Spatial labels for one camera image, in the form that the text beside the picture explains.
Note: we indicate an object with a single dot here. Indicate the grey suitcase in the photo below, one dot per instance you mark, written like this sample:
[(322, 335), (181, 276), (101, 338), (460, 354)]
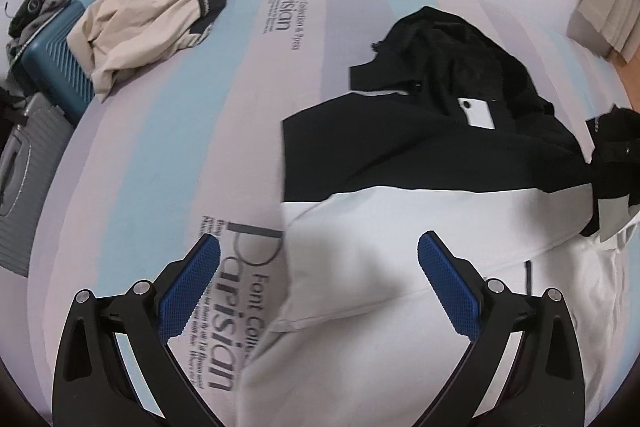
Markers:
[(25, 187)]

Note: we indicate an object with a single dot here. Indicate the striped printed bed sheet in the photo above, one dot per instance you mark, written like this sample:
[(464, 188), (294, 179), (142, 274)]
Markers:
[(175, 147)]

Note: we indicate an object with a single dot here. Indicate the beige and black jacket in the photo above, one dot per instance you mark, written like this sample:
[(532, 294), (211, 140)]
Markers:
[(135, 22)]

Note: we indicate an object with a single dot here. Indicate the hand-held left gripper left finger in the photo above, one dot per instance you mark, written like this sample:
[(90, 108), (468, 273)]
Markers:
[(192, 287)]

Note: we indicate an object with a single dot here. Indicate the black and white jacket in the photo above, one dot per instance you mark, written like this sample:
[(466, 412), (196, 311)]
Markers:
[(425, 217)]

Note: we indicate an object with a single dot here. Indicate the beige curtain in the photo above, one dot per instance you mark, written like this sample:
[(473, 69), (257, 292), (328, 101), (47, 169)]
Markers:
[(610, 7)]

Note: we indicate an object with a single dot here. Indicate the dark cloth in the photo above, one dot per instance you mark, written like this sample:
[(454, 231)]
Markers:
[(30, 9)]

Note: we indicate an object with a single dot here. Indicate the blue suitcase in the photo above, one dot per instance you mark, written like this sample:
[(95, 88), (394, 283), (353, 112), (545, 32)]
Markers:
[(55, 57)]

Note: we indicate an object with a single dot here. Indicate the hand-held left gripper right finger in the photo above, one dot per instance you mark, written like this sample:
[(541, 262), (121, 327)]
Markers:
[(447, 287)]

